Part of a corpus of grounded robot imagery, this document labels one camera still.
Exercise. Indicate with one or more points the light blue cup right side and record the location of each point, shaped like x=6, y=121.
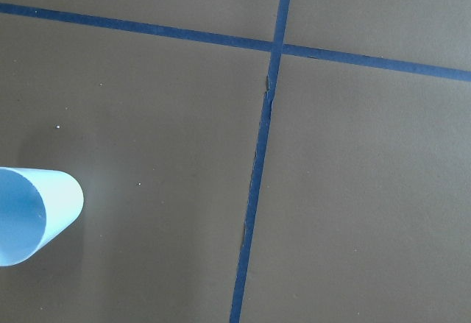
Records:
x=36, y=206

